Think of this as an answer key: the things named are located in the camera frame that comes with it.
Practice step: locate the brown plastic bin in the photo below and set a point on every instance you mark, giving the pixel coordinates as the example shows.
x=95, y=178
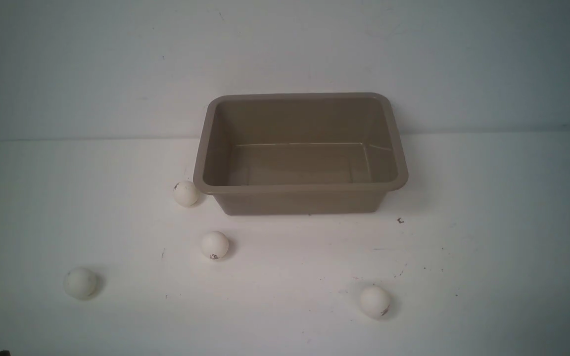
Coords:
x=300, y=154

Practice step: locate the white ping-pong ball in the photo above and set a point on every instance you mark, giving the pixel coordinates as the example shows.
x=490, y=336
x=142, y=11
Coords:
x=214, y=245
x=185, y=193
x=80, y=283
x=375, y=302

